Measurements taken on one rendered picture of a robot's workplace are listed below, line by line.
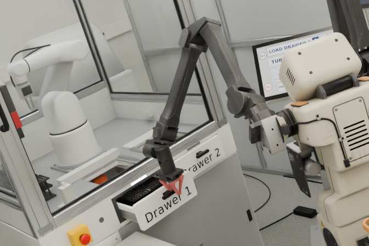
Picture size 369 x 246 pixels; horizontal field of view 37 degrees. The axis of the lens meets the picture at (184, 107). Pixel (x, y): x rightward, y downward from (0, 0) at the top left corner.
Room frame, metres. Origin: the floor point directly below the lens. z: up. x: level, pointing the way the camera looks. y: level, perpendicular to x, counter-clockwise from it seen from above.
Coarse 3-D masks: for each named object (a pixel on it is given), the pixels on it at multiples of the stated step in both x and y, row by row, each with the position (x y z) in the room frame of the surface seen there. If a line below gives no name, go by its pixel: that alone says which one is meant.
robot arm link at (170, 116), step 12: (180, 36) 1.99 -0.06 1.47; (192, 48) 1.97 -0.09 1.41; (204, 48) 2.01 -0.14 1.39; (180, 60) 2.00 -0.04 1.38; (192, 60) 1.98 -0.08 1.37; (180, 72) 1.98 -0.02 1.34; (192, 72) 1.99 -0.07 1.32; (180, 84) 1.97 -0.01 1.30; (180, 96) 1.97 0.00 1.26; (168, 108) 1.98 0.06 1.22; (180, 108) 1.98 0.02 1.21; (168, 120) 1.96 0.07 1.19; (168, 132) 1.97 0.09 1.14
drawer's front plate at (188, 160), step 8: (216, 136) 2.35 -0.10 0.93; (200, 144) 2.31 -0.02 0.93; (208, 144) 2.32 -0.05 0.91; (216, 144) 2.34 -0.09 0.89; (192, 152) 2.26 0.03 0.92; (208, 152) 2.31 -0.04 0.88; (216, 152) 2.34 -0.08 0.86; (224, 152) 2.36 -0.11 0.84; (176, 160) 2.21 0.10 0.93; (184, 160) 2.23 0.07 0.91; (192, 160) 2.25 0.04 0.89; (200, 160) 2.28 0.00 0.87; (208, 160) 2.30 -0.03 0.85; (216, 160) 2.33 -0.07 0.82; (184, 168) 2.22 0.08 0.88; (192, 168) 2.25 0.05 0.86; (200, 168) 2.27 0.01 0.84; (192, 176) 2.24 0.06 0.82
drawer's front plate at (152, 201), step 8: (184, 176) 2.04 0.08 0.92; (168, 184) 1.99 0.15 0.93; (176, 184) 2.01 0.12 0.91; (184, 184) 2.03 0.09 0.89; (192, 184) 2.05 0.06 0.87; (160, 192) 1.96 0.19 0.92; (184, 192) 2.03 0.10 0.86; (192, 192) 2.05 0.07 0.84; (144, 200) 1.92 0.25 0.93; (152, 200) 1.94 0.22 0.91; (160, 200) 1.96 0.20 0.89; (168, 200) 1.98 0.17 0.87; (176, 200) 2.00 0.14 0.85; (184, 200) 2.02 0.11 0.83; (136, 208) 1.89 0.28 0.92; (144, 208) 1.91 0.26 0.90; (152, 208) 1.93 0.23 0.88; (160, 208) 1.95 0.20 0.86; (168, 208) 1.97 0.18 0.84; (176, 208) 1.99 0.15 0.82; (136, 216) 1.90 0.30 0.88; (144, 216) 1.90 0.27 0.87; (160, 216) 1.94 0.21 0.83; (144, 224) 1.90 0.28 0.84; (152, 224) 1.92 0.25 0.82
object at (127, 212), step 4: (152, 176) 2.24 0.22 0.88; (120, 204) 2.02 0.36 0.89; (124, 204) 2.01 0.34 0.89; (120, 208) 2.02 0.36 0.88; (124, 208) 2.00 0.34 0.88; (128, 208) 1.97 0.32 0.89; (132, 208) 1.95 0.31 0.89; (120, 212) 2.03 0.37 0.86; (124, 212) 2.00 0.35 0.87; (128, 212) 1.97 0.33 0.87; (132, 212) 1.95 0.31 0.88; (124, 216) 2.01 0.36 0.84; (128, 216) 1.98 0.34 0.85; (132, 216) 1.96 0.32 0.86; (132, 220) 1.97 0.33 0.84; (136, 220) 1.94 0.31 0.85
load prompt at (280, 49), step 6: (312, 36) 2.62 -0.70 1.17; (318, 36) 2.61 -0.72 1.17; (288, 42) 2.65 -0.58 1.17; (294, 42) 2.64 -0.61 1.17; (300, 42) 2.62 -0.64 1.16; (306, 42) 2.61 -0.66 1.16; (270, 48) 2.67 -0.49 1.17; (276, 48) 2.66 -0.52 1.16; (282, 48) 2.64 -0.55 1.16; (288, 48) 2.63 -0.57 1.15; (270, 54) 2.65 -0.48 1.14; (276, 54) 2.64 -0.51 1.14
